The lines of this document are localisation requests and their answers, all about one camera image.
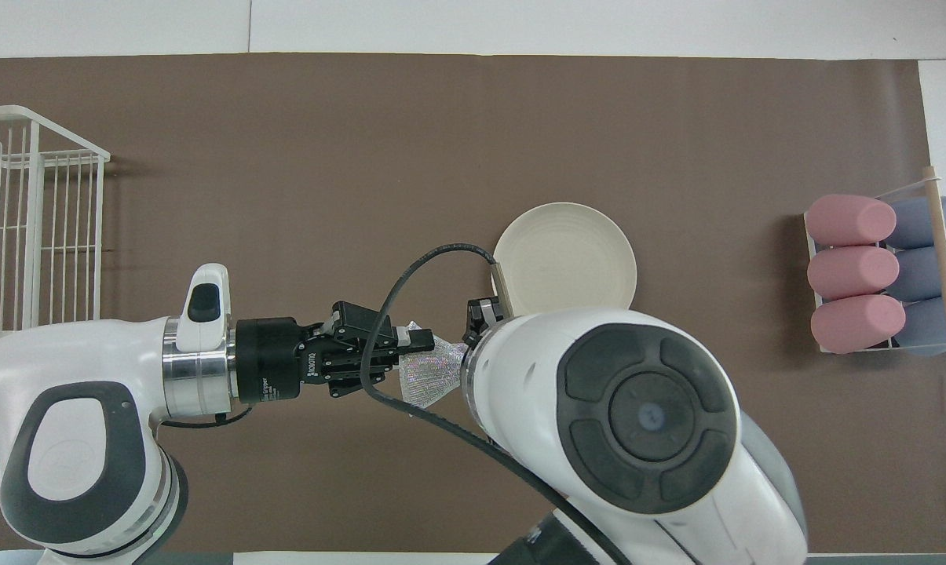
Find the brown table mat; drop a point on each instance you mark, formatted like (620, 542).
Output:
(363, 157)

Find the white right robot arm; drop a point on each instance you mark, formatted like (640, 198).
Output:
(637, 431)

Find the blue plastic cup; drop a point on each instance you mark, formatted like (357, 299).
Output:
(920, 275)
(924, 224)
(924, 329)

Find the white cup rack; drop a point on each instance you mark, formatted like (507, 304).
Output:
(944, 259)

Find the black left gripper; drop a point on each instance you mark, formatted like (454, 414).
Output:
(276, 361)

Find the pink plastic cup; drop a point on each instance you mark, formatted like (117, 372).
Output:
(849, 272)
(849, 220)
(857, 323)

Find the silver mesh sponge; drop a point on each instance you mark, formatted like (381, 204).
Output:
(433, 377)

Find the cream round plate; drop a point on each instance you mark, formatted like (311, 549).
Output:
(567, 259)

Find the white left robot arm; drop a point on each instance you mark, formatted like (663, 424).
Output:
(64, 392)

